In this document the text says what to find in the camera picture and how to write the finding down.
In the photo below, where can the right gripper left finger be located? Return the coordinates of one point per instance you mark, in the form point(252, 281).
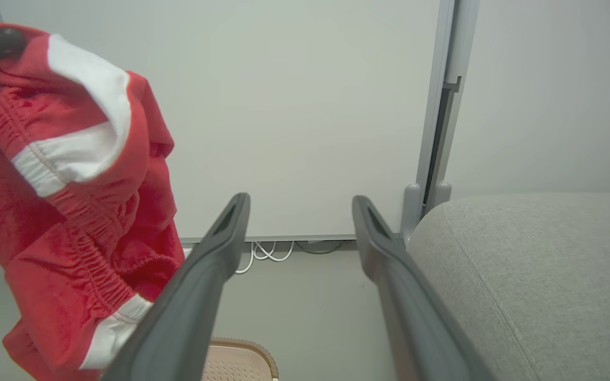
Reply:
point(188, 296)

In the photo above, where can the grey fabric sofa seat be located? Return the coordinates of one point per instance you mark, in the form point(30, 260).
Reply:
point(548, 275)

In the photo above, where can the beige perforated laundry basket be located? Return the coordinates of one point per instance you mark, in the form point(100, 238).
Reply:
point(239, 365)

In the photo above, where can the red garment with white stripes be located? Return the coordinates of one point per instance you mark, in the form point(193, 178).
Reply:
point(72, 254)

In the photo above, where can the white partition panel grey frame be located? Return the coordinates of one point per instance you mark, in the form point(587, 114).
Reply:
point(284, 106)
point(548, 95)

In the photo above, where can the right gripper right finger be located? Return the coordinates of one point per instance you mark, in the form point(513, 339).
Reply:
point(416, 317)

